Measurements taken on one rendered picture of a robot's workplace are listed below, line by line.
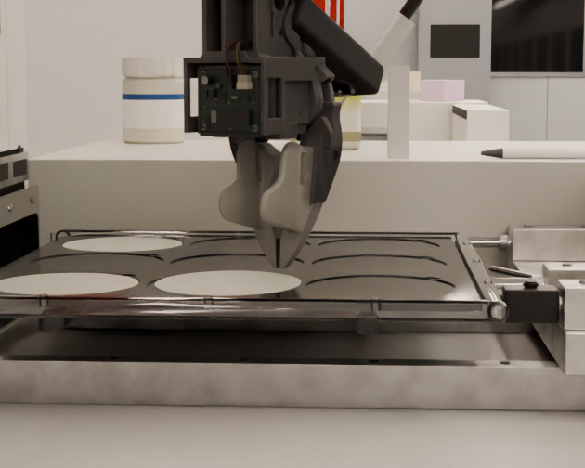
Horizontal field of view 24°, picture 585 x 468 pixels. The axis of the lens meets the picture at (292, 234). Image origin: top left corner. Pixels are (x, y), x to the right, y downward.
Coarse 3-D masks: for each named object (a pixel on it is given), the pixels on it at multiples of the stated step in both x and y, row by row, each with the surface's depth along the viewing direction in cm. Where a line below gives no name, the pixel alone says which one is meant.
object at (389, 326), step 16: (80, 320) 119; (96, 320) 119; (112, 320) 118; (128, 320) 118; (144, 320) 118; (160, 320) 118; (176, 320) 118; (192, 320) 118; (208, 320) 118; (224, 320) 118; (240, 320) 118; (256, 320) 118; (272, 320) 118; (288, 320) 118; (304, 320) 117
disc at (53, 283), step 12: (24, 276) 96; (36, 276) 96; (48, 276) 96; (60, 276) 96; (72, 276) 96; (84, 276) 96; (96, 276) 96; (108, 276) 96; (120, 276) 96; (0, 288) 91; (12, 288) 91; (24, 288) 91; (36, 288) 91; (48, 288) 91; (60, 288) 91; (72, 288) 91; (84, 288) 91; (96, 288) 91; (108, 288) 91; (120, 288) 91
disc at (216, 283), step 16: (208, 272) 97; (224, 272) 97; (240, 272) 97; (256, 272) 97; (160, 288) 91; (176, 288) 91; (192, 288) 91; (208, 288) 91; (224, 288) 90; (240, 288) 90; (256, 288) 90; (272, 288) 90; (288, 288) 90
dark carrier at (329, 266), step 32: (32, 256) 106; (64, 256) 107; (96, 256) 107; (128, 256) 107; (160, 256) 106; (192, 256) 107; (224, 256) 107; (256, 256) 107; (320, 256) 106; (352, 256) 107; (384, 256) 107; (416, 256) 106; (448, 256) 106; (128, 288) 91; (320, 288) 91; (352, 288) 91; (384, 288) 91; (416, 288) 91; (448, 288) 91
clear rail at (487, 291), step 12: (456, 240) 116; (468, 240) 114; (468, 252) 107; (468, 264) 102; (480, 264) 100; (480, 276) 94; (480, 288) 91; (492, 288) 89; (504, 300) 86; (504, 312) 83
